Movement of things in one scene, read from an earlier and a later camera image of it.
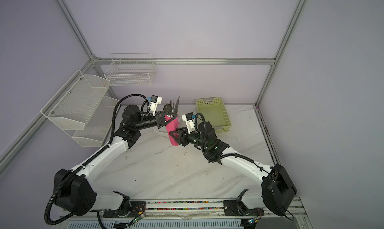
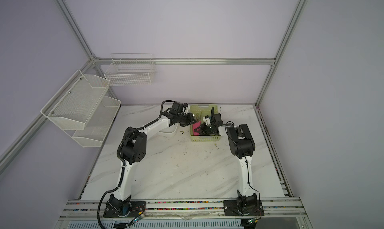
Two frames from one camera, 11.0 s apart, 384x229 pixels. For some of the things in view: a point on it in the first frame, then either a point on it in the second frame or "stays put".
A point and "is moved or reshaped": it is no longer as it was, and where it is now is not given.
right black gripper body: x=193 y=138 → x=208 y=130
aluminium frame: x=122 y=61 stays put
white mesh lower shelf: x=97 y=128 stays put
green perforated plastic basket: x=213 y=110 is moved or reshaped
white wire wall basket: x=131 y=69 stays put
